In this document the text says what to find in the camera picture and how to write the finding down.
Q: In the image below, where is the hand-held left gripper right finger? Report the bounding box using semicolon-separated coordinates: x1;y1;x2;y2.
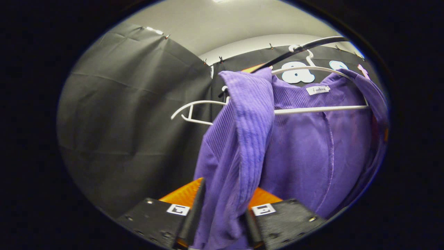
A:
244;187;327;250

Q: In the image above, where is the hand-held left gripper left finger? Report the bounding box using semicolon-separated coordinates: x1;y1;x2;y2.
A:
117;177;206;250

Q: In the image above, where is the white clothes hanger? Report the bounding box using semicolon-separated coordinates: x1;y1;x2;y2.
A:
171;86;230;125
272;44;370;115

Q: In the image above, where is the purple corduroy jacket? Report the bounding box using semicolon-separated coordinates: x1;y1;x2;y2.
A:
192;67;389;250

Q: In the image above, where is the black backdrop cloth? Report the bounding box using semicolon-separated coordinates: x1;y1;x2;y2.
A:
57;23;384;219

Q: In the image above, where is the black clothes rack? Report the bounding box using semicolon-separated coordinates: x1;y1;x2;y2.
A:
250;36;351;73

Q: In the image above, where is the row of black clips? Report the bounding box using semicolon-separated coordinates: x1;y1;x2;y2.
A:
164;34;361;66

